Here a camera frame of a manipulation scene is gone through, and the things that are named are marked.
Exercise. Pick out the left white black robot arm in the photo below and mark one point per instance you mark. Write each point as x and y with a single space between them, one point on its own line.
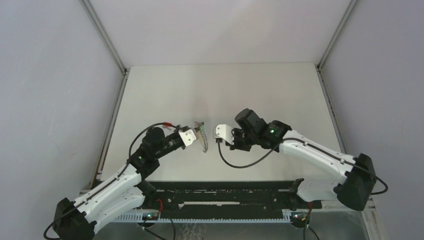
83 217

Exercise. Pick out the white slotted cable duct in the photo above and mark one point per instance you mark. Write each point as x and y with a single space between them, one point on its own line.
149 217

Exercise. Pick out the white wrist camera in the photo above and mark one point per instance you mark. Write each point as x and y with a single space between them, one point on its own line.
188 136
224 132

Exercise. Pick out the right aluminium frame post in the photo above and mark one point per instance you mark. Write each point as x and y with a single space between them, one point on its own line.
327 74

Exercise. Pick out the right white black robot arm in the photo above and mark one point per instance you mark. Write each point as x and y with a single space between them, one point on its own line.
352 178

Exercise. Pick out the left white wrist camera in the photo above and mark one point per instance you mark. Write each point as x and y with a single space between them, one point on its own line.
188 136

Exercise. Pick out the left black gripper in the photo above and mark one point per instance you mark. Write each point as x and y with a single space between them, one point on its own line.
177 127

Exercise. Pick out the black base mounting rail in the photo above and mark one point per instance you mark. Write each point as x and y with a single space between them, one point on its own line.
216 198

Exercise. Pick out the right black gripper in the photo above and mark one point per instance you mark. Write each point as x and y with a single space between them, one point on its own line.
235 146

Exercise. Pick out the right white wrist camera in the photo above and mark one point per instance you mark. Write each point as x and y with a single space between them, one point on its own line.
224 132

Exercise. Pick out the left aluminium frame post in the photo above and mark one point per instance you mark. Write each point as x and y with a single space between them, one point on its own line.
110 47

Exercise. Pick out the aluminium frame post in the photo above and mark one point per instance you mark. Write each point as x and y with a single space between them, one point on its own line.
327 74
110 47

